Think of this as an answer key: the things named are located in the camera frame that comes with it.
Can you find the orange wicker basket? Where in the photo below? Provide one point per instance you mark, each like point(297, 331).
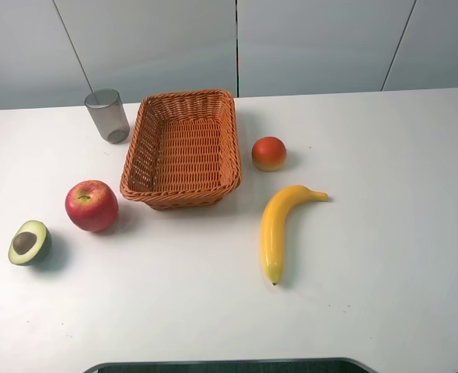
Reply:
point(184, 150)

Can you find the orange peach fruit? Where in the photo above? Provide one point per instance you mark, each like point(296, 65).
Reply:
point(269, 154)

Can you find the grey mesh cup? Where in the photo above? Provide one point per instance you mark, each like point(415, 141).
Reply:
point(106, 110)

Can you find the halved avocado with pit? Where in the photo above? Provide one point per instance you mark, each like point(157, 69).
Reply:
point(31, 244)

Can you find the yellow banana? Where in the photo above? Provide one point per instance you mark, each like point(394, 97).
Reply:
point(272, 227)

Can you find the red apple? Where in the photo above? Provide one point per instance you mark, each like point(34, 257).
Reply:
point(92, 206)

